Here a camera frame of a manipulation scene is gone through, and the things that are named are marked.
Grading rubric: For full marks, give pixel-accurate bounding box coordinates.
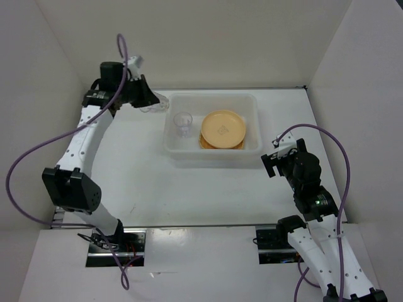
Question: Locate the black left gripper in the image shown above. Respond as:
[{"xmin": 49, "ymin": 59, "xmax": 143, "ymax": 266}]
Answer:
[{"xmin": 116, "ymin": 74, "xmax": 159, "ymax": 108}]

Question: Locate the clear plastic cup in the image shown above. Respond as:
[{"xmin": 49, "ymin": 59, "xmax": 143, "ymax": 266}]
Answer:
[
  {"xmin": 139, "ymin": 92, "xmax": 169, "ymax": 113},
  {"xmin": 173, "ymin": 112, "xmax": 193, "ymax": 138}
]

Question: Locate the yellow plastic plate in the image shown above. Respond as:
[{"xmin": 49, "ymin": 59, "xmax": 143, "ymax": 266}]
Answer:
[{"xmin": 201, "ymin": 110, "xmax": 246, "ymax": 149}]

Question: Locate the square woven bamboo tray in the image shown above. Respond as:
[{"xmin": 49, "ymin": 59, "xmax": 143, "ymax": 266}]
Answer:
[{"xmin": 198, "ymin": 131, "xmax": 246, "ymax": 151}]

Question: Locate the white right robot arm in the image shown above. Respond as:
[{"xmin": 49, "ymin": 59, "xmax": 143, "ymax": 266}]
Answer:
[{"xmin": 261, "ymin": 133, "xmax": 387, "ymax": 301}]

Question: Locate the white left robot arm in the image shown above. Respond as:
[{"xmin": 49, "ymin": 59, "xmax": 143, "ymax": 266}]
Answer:
[{"xmin": 42, "ymin": 56, "xmax": 160, "ymax": 252}]

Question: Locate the translucent white plastic bin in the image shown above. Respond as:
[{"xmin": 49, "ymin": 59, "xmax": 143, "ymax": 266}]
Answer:
[{"xmin": 163, "ymin": 93, "xmax": 263, "ymax": 169}]

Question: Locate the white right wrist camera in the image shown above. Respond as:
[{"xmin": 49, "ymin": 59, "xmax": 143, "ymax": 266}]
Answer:
[{"xmin": 272, "ymin": 131, "xmax": 297, "ymax": 159}]

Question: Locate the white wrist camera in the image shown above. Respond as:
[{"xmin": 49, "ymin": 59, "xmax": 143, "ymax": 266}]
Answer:
[
  {"xmin": 272, "ymin": 131, "xmax": 297, "ymax": 159},
  {"xmin": 123, "ymin": 55, "xmax": 144, "ymax": 81}
]

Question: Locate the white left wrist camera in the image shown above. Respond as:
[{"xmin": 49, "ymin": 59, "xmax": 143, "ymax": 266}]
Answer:
[{"xmin": 123, "ymin": 55, "xmax": 144, "ymax": 81}]

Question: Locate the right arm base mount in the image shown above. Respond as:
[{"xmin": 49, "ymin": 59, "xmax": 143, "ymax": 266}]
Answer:
[{"xmin": 253, "ymin": 225, "xmax": 300, "ymax": 265}]

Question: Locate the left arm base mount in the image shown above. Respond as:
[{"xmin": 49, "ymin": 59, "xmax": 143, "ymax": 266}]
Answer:
[{"xmin": 77, "ymin": 228, "xmax": 146, "ymax": 267}]

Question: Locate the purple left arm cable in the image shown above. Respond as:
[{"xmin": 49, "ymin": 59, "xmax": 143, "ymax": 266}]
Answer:
[{"xmin": 5, "ymin": 33, "xmax": 130, "ymax": 290}]

